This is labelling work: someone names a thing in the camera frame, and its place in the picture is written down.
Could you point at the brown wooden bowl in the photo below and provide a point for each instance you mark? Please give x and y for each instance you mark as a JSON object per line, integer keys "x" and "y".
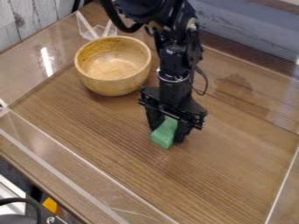
{"x": 114, "y": 65}

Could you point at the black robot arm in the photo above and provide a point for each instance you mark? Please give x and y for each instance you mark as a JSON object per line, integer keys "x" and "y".
{"x": 171, "y": 22}

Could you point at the clear acrylic tray wall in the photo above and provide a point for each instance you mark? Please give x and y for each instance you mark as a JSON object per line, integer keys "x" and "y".
{"x": 95, "y": 197}

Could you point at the green rectangular block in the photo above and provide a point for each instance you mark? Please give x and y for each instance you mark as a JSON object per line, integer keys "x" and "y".
{"x": 163, "y": 134}

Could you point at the clear acrylic corner bracket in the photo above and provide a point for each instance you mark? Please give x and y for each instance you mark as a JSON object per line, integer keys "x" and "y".
{"x": 94, "y": 32}

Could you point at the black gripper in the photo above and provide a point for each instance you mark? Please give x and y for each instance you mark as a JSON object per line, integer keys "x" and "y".
{"x": 171, "y": 100}

